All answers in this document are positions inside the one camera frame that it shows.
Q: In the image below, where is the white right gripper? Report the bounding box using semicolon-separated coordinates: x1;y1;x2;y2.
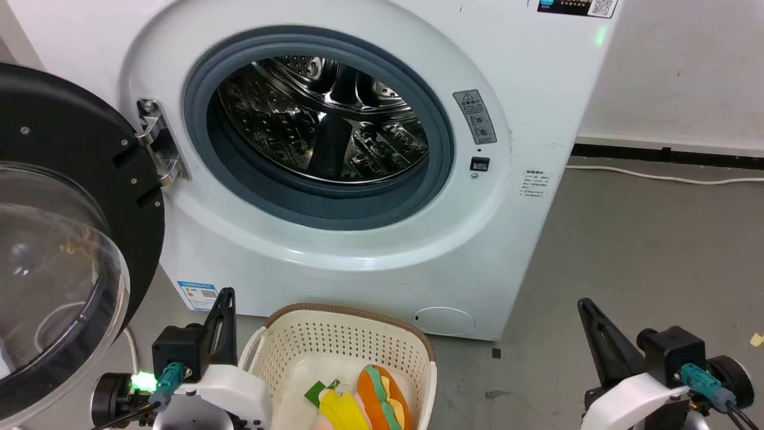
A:
577;297;696;430

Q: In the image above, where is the chrome door hinge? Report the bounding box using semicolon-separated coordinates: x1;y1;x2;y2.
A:
136;99;190;188

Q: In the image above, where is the yellow plush toy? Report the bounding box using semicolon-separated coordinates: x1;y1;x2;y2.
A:
318;387;371;430

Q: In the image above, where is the teal left cable connector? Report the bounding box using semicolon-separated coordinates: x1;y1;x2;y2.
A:
147;361;186;413

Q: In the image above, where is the grey rubber door gasket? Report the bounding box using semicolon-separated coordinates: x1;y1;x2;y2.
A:
183;33;455;231

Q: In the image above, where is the stainless steel drum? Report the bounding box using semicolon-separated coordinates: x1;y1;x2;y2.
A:
216;55;430;185

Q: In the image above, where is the green paper tag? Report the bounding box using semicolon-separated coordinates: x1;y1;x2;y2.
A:
304;380;341;408

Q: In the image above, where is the white front-load washing machine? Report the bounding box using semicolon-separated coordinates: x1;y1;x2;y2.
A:
5;0;620;342

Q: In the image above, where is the black QR code sticker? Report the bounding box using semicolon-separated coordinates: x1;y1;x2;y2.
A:
537;0;619;19

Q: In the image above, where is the round white filter cover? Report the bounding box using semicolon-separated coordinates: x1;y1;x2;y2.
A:
413;307;477;336

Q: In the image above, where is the long white floor cable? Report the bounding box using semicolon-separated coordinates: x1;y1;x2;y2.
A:
565;165;764;185

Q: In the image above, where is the orange and green plush toy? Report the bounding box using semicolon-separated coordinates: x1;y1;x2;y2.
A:
356;364;412;430

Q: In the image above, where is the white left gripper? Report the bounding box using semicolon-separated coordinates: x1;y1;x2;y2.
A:
153;287;273;430

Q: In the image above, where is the short white cable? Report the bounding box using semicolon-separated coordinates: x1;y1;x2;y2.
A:
122;327;140;376

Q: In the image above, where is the blue energy label sticker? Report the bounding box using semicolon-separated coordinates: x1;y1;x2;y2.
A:
177;280;219;312

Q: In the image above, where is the black round door with glass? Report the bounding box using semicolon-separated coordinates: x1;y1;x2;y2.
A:
0;63;166;428

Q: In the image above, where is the grey warning label sticker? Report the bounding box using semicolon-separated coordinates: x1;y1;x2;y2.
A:
452;89;498;146

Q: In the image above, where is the teal right cable connector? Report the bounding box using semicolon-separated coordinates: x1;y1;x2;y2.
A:
680;363;738;414

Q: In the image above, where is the cream perforated laundry basket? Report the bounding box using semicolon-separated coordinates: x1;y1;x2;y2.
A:
239;303;438;430

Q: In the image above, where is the teal cable connector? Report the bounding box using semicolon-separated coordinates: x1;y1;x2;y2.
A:
147;361;186;413
680;363;738;414

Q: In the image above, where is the black baseboard strip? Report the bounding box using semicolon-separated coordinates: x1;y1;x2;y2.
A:
571;143;764;171

